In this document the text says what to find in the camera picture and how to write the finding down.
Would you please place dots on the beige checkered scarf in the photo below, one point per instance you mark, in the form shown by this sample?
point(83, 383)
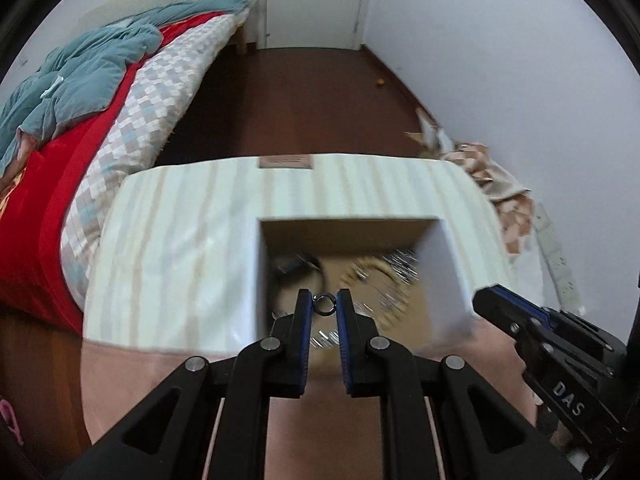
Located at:
point(500, 185)

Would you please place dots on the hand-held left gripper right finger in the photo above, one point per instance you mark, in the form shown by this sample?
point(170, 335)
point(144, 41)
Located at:
point(345, 345)

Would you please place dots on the white wall socket strip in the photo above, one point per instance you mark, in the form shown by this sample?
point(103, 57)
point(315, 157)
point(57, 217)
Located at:
point(560, 265)

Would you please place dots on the white cardboard box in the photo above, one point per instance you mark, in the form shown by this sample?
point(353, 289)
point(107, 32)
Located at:
point(445, 280)

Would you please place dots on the wooden bed frame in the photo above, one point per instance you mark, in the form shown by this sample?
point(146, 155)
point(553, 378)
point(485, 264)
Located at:
point(248, 30)

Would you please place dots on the pink plastic thing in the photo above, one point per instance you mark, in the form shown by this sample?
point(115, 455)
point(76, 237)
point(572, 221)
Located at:
point(9, 420)

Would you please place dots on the black wristband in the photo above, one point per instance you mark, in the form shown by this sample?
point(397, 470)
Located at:
point(300, 265)

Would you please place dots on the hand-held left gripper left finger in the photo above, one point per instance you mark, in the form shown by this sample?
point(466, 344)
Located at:
point(303, 345)

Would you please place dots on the bed with red blanket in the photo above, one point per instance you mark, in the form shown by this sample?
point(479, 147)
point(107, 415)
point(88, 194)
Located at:
point(45, 220)

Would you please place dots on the white plastic bag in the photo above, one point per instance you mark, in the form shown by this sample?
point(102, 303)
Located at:
point(530, 280)

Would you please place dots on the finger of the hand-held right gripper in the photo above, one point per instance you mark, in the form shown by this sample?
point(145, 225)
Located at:
point(525, 304)
point(500, 310)

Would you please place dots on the teal quilt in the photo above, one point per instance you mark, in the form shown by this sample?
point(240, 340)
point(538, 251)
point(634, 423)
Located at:
point(85, 75)

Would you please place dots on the white door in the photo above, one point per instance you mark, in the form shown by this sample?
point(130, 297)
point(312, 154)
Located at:
point(315, 5)

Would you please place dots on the checkered beige quilt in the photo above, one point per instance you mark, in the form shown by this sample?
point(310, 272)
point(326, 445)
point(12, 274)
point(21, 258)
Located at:
point(145, 105)

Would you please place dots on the small white paper scrap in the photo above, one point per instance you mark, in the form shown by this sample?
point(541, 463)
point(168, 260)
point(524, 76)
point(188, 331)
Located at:
point(52, 86)

